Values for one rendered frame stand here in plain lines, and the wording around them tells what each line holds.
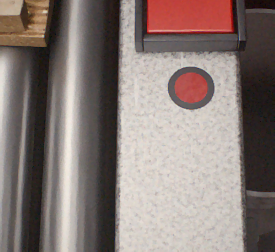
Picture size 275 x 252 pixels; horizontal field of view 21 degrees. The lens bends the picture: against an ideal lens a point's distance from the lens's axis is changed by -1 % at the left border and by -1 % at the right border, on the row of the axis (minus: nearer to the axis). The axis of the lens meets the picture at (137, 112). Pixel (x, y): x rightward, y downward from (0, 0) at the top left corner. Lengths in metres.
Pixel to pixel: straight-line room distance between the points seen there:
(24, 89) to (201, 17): 0.13
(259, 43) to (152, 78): 0.75
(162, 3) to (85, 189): 0.14
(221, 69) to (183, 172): 0.08
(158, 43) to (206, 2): 0.05
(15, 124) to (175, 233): 0.13
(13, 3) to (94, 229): 0.16
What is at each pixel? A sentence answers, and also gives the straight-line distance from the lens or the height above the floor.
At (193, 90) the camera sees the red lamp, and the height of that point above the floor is 0.92.
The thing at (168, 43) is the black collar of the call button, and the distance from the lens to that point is 0.51.
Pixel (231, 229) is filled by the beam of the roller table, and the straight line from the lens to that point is 0.49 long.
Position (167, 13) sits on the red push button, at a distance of 0.52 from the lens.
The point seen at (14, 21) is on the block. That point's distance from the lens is 0.51.
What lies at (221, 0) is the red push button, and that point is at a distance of 0.53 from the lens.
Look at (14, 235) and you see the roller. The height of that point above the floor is 0.91.
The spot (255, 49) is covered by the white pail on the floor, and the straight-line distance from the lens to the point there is 1.27.
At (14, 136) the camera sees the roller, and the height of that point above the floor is 0.92.
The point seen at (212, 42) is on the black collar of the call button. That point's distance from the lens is 0.51.
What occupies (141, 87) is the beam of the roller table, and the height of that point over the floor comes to 0.91.
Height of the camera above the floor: 1.39
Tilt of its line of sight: 68 degrees down
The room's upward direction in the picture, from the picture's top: 6 degrees counter-clockwise
